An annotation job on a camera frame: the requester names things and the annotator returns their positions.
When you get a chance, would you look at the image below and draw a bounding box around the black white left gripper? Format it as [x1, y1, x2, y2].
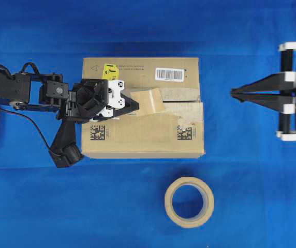
[57, 79, 139, 123]

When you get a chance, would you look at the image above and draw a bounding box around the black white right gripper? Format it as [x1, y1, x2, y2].
[231, 41, 296, 141]

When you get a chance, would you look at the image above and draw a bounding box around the beige cut tape piece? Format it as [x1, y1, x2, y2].
[130, 88, 165, 116]

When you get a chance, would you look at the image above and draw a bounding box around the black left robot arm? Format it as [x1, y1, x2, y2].
[0, 63, 139, 123]

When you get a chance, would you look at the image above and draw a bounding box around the brown cardboard box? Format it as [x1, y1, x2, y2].
[81, 57, 205, 159]

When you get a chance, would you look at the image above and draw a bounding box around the beige packing tape roll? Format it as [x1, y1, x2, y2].
[164, 177, 214, 228]

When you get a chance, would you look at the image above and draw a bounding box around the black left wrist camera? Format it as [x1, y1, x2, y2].
[49, 120, 83, 168]

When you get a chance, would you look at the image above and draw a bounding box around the black camera cable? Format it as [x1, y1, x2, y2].
[0, 105, 61, 158]

